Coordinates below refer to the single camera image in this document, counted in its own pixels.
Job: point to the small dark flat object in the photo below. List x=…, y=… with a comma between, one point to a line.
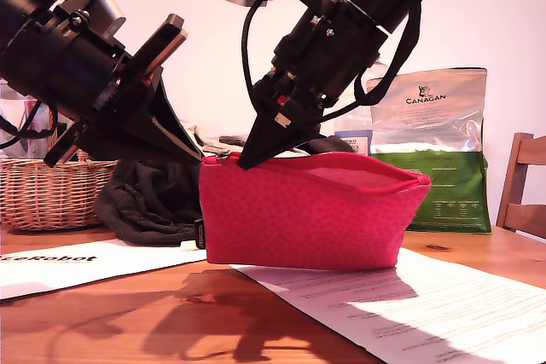
x=232, y=140

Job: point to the black grey hooded jacket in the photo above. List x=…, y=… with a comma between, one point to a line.
x=141, y=206

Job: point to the red zip pouch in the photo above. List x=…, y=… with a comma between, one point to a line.
x=298, y=227

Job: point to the white LeRobot paper sheet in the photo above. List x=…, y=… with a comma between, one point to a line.
x=106, y=261

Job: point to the silver green Canagan bag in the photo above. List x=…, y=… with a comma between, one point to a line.
x=426, y=125

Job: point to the wooden chair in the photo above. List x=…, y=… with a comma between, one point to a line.
x=518, y=210

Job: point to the large clear water bottle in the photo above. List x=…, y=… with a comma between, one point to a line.
x=352, y=142

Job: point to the wicker basket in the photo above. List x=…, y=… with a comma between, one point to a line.
x=47, y=198

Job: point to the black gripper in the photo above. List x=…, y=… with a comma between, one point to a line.
x=328, y=61
x=85, y=82

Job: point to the clear plastic packets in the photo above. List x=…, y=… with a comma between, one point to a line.
x=38, y=121

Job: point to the white printed letter sheet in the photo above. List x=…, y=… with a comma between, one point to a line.
x=469, y=317

